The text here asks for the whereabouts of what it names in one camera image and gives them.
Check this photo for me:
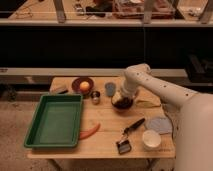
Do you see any wooden table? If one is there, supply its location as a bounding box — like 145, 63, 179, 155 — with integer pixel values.
27, 77, 175, 159

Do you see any orange carrot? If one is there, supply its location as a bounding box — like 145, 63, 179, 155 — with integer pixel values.
79, 123, 101, 140

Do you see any small metal cup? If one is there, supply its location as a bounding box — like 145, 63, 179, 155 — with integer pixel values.
91, 91, 100, 105

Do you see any dark red grape bunch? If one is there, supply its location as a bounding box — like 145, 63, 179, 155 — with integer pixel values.
115, 97, 133, 107

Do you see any blue plastic cup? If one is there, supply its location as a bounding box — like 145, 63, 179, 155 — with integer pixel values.
105, 82, 116, 97

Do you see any brown wooden bowl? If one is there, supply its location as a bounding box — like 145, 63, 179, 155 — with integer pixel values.
111, 91, 133, 110

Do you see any grey sponge block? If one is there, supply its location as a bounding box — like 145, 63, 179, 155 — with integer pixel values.
51, 86, 68, 94

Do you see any orange fruit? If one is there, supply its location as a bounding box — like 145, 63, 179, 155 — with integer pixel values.
79, 81, 90, 92

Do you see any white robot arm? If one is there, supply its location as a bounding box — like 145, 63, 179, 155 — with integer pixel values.
112, 63, 213, 171

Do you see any green plastic tray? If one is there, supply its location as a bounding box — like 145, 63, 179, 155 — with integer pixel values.
24, 94, 83, 148

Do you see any black handled brush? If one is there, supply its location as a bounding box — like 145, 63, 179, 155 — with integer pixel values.
116, 118, 145, 155

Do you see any grey blue cloth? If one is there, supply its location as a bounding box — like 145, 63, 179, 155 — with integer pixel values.
145, 117, 173, 134

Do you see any purple bowl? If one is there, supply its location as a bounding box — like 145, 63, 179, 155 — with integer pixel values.
71, 77, 94, 96

